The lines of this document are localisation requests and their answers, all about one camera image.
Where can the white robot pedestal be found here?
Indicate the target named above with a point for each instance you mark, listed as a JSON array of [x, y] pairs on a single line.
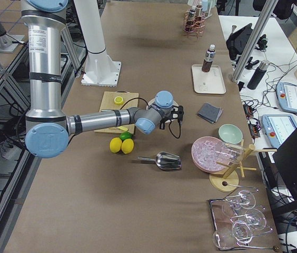
[[99, 69]]

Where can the teach pendant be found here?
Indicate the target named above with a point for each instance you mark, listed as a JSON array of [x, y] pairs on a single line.
[[278, 127], [287, 96]]

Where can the white round plate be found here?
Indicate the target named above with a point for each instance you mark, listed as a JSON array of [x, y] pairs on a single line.
[[153, 100]]

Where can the cream rabbit tray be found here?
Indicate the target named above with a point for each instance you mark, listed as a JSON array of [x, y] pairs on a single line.
[[211, 82]]

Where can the black equipment case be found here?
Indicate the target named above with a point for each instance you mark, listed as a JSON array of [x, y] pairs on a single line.
[[237, 41]]

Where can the wooden glass tree stand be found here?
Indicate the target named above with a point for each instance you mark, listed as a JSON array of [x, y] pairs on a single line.
[[231, 157]]

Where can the yellow plastic knife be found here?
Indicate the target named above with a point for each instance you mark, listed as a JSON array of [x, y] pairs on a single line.
[[122, 128]]

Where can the aluminium frame post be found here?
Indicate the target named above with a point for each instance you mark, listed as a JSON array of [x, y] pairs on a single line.
[[256, 33]]

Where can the green bowl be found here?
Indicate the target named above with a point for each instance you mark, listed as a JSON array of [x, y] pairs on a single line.
[[230, 133]]

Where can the metal glass drying rack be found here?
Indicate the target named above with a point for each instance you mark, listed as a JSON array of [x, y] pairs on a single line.
[[238, 219]]

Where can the metal scoop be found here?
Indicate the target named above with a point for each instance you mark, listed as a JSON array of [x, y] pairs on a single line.
[[165, 161]]

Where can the bottle in rack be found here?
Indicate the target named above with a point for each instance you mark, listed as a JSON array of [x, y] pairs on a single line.
[[199, 13], [190, 18]]

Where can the half lemon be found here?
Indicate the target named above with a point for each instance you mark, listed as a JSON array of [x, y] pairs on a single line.
[[118, 100]]

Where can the bottle in rack front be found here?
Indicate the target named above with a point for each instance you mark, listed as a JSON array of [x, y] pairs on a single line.
[[199, 13]]

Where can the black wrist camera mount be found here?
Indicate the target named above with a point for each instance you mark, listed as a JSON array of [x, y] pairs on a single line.
[[177, 113]]

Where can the pink bowl with ice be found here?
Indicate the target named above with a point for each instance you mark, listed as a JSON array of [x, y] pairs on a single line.
[[207, 151]]

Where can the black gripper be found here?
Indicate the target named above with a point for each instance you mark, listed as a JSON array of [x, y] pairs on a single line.
[[162, 124]]

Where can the black thermos bottle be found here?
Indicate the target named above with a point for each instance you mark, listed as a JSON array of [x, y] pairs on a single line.
[[258, 75]]

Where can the green lime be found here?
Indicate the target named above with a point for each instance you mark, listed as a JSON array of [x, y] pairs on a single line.
[[125, 135]]

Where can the grey folded cloth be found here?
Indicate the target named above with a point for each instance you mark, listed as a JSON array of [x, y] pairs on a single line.
[[210, 113]]

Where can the far teach pendant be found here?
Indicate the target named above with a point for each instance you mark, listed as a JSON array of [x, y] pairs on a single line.
[[287, 96]]

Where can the copper wire bottle rack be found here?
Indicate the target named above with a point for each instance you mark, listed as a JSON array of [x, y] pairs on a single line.
[[197, 30]]

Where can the near teach pendant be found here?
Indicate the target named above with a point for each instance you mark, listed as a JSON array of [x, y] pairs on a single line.
[[278, 127]]

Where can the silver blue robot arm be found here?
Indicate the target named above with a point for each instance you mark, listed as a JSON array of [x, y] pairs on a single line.
[[47, 127]]

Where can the bottle in rack rear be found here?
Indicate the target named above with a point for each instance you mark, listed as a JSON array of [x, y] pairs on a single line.
[[190, 18]]

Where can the dark drink bottle on tray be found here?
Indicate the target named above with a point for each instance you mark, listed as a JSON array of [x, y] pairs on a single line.
[[209, 57]]

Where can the yellow lemon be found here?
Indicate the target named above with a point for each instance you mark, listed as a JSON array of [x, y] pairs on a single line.
[[115, 145], [127, 146]]

